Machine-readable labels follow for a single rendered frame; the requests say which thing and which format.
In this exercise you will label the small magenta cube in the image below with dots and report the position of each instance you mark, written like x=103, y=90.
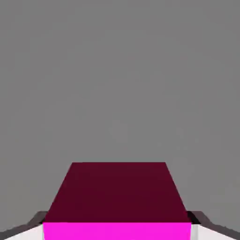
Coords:
x=118, y=196

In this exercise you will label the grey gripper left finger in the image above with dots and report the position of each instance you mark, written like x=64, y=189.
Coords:
x=28, y=229

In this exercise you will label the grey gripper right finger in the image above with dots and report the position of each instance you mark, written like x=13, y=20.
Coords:
x=208, y=229

